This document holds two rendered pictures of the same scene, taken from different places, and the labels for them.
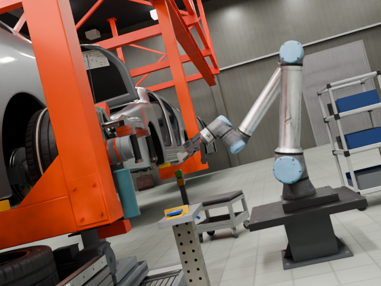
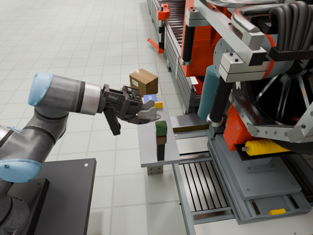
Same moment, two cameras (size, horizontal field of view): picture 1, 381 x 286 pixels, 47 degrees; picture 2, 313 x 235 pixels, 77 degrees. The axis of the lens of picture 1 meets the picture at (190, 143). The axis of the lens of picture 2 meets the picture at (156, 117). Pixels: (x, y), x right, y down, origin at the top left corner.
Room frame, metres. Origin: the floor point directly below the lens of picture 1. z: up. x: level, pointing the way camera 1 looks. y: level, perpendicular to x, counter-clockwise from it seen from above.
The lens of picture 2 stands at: (2.91, -0.03, 1.16)
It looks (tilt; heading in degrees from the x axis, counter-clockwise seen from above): 45 degrees down; 165
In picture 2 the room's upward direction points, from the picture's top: straight up
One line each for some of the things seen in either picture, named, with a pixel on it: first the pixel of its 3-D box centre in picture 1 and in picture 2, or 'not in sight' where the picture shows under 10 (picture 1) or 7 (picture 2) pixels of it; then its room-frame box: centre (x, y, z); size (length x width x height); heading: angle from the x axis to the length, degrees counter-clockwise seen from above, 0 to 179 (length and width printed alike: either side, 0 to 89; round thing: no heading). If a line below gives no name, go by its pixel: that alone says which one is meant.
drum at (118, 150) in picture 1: (115, 150); (251, 57); (2.42, 0.42, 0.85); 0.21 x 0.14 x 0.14; 82
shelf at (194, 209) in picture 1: (182, 214); (154, 126); (2.26, 0.13, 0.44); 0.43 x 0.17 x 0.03; 172
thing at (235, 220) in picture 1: (219, 217); not in sight; (3.71, -0.08, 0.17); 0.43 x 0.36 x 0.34; 64
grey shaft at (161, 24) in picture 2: not in sight; (161, 31); (0.78, 0.60, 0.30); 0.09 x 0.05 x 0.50; 172
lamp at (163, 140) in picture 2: (181, 181); (160, 137); (2.46, 0.11, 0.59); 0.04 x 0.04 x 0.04; 82
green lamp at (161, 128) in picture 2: (178, 173); (160, 127); (2.46, 0.11, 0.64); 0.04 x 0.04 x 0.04; 82
